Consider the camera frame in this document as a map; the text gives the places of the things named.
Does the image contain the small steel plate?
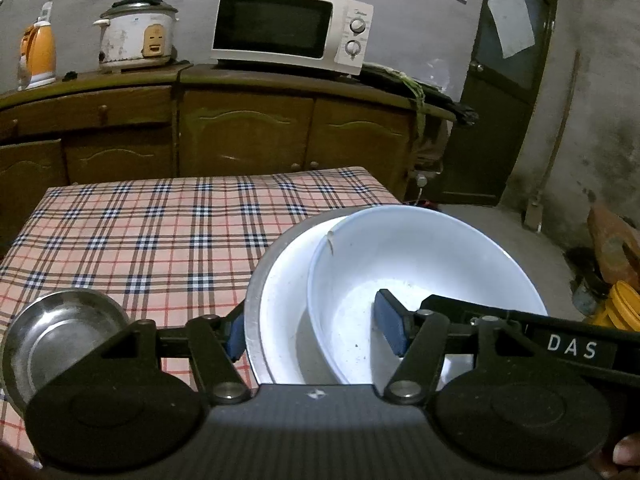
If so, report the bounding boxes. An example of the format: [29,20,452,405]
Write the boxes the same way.
[243,206,367,386]

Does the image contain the blue-white ceramic bowl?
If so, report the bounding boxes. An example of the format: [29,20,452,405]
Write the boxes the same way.
[307,205,547,386]

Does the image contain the steel mixing bowl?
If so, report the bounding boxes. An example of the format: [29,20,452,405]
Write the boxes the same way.
[1,288,129,415]

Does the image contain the person's right hand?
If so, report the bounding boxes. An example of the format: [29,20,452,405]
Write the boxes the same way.
[591,434,640,480]

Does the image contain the yellow bucket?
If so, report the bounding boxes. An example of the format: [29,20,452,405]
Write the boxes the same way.
[586,281,640,333]

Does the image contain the plaid tablecloth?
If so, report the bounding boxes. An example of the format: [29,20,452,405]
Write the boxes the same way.
[0,166,404,461]

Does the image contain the brown wooden sideboard cabinet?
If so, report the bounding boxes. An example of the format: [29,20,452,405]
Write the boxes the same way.
[1,63,440,247]

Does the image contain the green cloth on cabinet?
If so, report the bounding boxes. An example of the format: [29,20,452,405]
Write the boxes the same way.
[358,63,480,162]

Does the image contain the dark door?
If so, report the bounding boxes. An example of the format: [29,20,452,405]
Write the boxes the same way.
[436,0,558,206]

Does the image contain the white rice cooker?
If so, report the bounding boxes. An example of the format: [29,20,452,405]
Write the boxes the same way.
[93,0,178,73]

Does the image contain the white microwave oven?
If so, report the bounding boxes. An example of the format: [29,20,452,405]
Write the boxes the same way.
[212,0,373,76]

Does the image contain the orange electric kettle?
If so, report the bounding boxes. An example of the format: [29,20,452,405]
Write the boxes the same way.
[17,0,56,91]

